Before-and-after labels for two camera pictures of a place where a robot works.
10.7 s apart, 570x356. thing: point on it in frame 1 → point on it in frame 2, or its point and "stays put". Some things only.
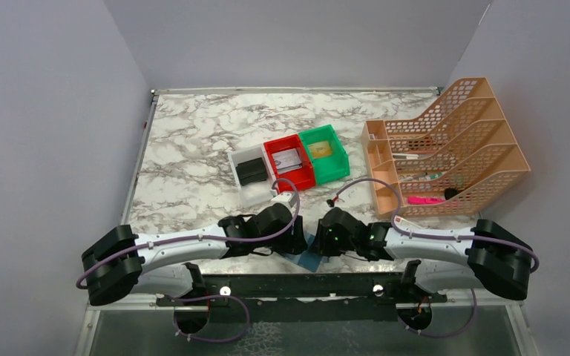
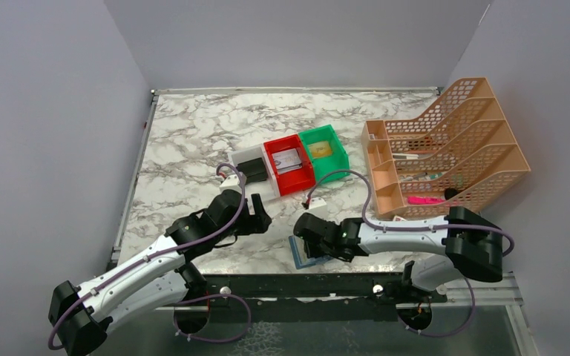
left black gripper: x=294 y=238 → x=254 y=219
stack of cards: x=286 y=160 stays put
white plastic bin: x=257 y=192 stays put
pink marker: x=423 y=199 stays put
